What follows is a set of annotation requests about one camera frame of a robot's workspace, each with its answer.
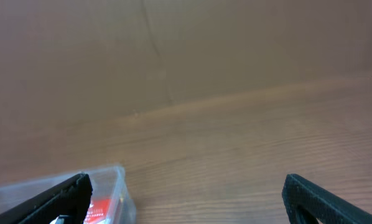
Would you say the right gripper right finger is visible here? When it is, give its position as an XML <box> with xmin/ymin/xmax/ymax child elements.
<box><xmin>282</xmin><ymin>174</ymin><xmax>372</xmax><ymax>224</ymax></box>

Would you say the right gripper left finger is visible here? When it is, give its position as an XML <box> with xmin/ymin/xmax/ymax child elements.
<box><xmin>0</xmin><ymin>172</ymin><xmax>93</xmax><ymax>224</ymax></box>

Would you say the red small box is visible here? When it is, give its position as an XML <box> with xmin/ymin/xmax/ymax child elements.
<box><xmin>83</xmin><ymin>198</ymin><xmax>111</xmax><ymax>224</ymax></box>

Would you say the clear plastic container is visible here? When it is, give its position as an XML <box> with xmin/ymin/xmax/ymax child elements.
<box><xmin>0</xmin><ymin>166</ymin><xmax>136</xmax><ymax>224</ymax></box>

